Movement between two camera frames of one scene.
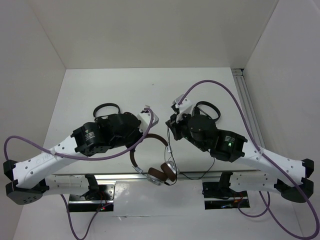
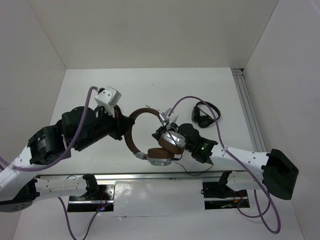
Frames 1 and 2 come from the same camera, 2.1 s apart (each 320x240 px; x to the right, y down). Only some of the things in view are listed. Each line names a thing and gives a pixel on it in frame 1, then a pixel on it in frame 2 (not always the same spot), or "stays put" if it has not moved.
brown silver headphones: x=169 y=170 → x=170 y=142
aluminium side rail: x=240 y=83 stays put
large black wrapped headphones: x=197 y=111 stays put
